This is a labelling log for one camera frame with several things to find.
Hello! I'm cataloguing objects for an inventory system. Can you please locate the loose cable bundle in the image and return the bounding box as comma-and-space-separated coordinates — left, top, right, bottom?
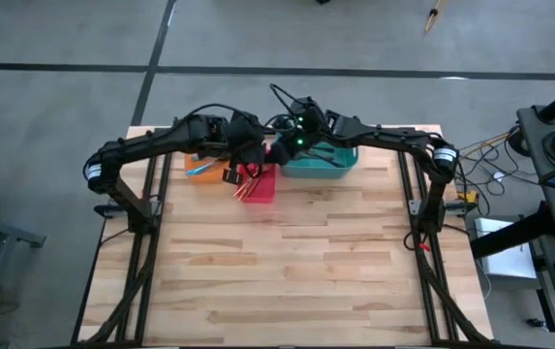
453, 130, 544, 188

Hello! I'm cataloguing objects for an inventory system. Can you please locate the white box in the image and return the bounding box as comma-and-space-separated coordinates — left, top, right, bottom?
474, 216, 540, 281

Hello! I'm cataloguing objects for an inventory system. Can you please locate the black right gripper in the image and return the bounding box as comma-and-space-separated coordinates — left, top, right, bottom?
262, 126, 318, 166

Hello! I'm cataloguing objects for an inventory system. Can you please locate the gold fork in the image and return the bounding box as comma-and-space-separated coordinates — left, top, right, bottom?
235, 176, 259, 202
231, 177, 255, 199

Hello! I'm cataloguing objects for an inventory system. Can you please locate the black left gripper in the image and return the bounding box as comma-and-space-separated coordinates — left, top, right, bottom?
222, 113, 267, 186

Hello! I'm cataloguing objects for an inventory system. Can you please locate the gray cart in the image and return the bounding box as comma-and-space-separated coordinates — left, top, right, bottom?
516, 77, 555, 241

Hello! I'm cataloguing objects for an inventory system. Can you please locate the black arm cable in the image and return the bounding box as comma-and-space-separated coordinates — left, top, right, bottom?
269, 82, 307, 122
179, 102, 259, 127

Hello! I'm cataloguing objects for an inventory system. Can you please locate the wooden stick with black tip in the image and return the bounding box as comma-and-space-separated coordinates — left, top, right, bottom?
423, 0, 449, 34

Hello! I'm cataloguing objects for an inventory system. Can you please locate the orange plastic bin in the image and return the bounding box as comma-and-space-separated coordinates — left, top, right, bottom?
183, 153, 232, 185

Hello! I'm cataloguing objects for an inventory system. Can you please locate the black metal beam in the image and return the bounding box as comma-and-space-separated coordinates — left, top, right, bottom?
469, 201, 555, 261

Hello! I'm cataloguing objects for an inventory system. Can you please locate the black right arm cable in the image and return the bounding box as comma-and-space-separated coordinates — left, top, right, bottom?
269, 82, 307, 122

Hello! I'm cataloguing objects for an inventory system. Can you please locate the gray metal desk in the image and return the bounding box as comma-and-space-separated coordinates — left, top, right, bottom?
0, 207, 48, 340

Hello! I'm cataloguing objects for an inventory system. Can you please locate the red plastic bin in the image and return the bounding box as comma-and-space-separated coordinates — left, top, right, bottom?
235, 162, 277, 205

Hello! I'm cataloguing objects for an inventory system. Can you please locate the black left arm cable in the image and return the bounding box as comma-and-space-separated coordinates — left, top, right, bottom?
179, 102, 259, 127

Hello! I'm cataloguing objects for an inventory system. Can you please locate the teal plastic bin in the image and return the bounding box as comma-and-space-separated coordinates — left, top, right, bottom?
276, 138, 359, 179

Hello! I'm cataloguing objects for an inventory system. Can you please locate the yellow cable connector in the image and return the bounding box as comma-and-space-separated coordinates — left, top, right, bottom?
455, 189, 480, 205

